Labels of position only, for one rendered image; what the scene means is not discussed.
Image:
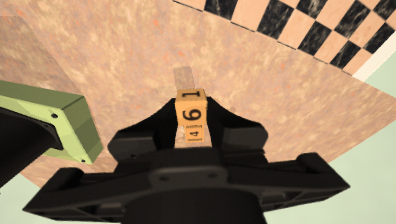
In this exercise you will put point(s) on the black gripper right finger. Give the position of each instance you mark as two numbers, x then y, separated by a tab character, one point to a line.
241	140

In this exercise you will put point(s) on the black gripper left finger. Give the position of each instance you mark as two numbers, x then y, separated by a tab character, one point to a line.
133	147

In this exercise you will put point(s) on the orange cube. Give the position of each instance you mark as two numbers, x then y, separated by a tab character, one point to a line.
194	131
191	107

